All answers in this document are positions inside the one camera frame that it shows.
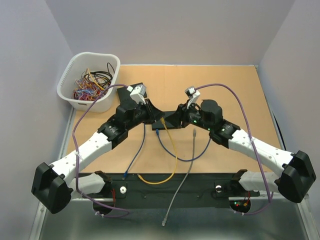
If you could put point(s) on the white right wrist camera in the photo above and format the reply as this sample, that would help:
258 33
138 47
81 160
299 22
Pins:
193 95

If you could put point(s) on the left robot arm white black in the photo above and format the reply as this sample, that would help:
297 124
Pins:
108 136

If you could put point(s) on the white plastic basket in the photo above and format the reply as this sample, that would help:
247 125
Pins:
76 66

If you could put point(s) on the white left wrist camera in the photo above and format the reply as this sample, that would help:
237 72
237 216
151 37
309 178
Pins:
137 93

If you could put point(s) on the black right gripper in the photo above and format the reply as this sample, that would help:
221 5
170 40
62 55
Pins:
180 114

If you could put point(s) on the black network switch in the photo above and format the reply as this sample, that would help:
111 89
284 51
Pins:
124 94
159 126

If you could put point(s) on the aluminium mounting rail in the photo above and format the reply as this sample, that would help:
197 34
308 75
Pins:
293 188

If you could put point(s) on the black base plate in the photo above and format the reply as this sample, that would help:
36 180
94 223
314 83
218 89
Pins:
196 190

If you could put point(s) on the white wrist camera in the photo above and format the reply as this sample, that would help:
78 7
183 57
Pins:
137 93
193 95

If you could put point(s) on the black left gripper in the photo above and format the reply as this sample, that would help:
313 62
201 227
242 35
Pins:
153 113

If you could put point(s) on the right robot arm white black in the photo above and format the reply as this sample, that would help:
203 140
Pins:
291 175

